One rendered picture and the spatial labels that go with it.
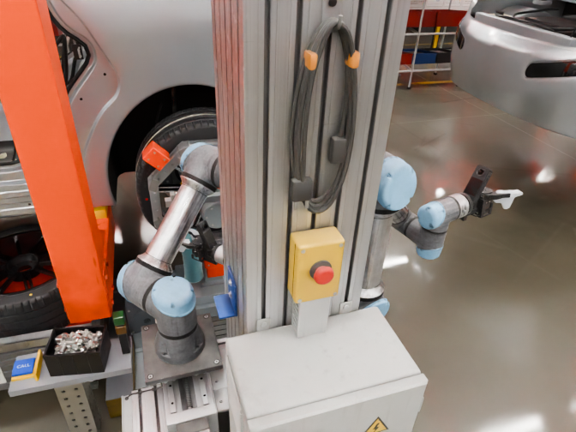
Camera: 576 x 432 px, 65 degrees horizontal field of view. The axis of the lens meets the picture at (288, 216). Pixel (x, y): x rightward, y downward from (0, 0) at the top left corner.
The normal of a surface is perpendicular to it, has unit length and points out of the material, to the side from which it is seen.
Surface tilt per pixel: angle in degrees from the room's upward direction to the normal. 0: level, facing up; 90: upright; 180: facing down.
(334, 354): 0
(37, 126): 90
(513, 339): 0
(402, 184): 82
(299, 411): 0
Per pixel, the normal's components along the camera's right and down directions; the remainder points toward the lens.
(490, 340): 0.04, -0.84
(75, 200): 0.29, 0.53
